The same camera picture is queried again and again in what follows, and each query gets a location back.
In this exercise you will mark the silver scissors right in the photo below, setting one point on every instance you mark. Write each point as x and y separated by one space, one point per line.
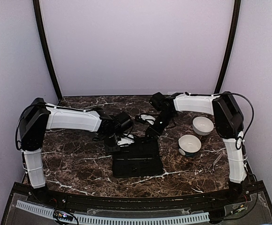
211 168

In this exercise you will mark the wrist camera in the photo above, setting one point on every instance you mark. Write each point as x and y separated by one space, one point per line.
158 101
122 122

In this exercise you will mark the black front rail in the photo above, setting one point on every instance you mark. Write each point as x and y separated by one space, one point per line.
247 205

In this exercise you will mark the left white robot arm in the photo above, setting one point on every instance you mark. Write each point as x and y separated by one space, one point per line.
39 117

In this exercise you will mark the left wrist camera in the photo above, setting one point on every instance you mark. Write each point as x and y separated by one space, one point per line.
122 122

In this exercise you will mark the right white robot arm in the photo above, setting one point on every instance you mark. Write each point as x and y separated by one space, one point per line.
228 122

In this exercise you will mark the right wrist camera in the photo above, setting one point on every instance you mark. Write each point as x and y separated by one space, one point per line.
158 101

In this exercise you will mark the white and teal bowl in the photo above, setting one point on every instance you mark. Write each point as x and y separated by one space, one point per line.
189 145

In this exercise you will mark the black hair clip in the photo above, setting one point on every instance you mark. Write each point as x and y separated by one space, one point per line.
138 169

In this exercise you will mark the black frame post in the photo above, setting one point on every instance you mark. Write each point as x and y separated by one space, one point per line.
229 46
45 48

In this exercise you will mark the right black frame post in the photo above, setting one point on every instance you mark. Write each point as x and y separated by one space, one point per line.
229 46

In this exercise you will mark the black zippered tool case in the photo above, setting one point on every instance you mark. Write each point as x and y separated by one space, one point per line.
143 151

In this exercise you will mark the white slotted cable duct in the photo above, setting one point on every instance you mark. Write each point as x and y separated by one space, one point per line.
109 217

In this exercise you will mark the left black frame post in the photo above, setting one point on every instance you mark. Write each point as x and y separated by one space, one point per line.
45 48

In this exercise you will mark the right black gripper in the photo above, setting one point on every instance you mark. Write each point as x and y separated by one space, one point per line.
157 132

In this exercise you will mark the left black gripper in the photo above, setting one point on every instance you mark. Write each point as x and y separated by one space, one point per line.
110 149

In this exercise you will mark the plain white bowl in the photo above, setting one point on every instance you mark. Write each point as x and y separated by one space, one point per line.
202 125

